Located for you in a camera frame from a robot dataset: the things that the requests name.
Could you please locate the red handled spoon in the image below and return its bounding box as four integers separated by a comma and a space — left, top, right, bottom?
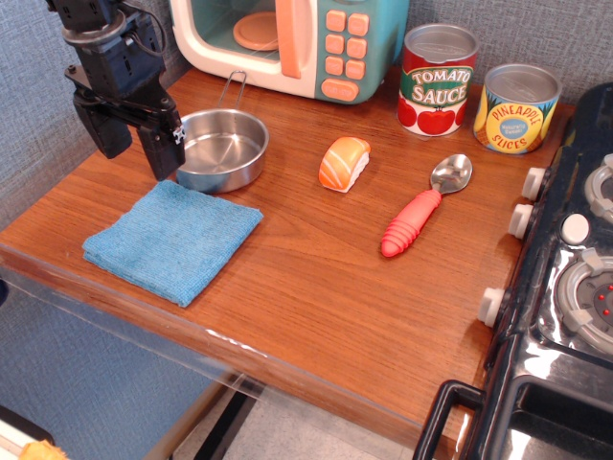
380, 153, 473, 258

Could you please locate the blue folded cloth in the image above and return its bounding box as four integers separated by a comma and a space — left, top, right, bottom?
82, 180, 262, 308

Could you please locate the pineapple slices can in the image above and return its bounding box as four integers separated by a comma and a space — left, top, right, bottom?
473, 63, 562, 155

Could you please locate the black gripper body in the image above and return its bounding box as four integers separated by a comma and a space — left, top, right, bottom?
64, 9, 182, 131

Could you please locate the salmon sushi toy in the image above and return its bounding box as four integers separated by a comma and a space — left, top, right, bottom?
318, 136, 371, 193

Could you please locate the yellow object at corner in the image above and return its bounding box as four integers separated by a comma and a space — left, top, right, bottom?
18, 440, 68, 460

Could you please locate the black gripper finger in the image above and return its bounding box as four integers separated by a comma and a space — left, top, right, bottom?
137, 126, 185, 181
73, 98, 132, 159

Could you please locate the orange plate in microwave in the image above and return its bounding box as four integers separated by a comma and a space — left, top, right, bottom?
233, 11, 279, 52

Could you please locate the small steel pan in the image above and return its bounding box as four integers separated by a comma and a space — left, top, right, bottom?
175, 70, 270, 195

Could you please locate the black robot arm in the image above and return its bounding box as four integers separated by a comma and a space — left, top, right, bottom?
48, 1, 185, 180

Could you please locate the tomato sauce can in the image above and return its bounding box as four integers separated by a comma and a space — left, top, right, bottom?
397, 23, 480, 137

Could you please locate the black toy stove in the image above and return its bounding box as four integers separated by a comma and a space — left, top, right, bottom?
414, 83, 612, 459

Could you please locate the toy microwave oven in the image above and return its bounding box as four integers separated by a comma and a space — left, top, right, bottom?
170, 0, 409, 104

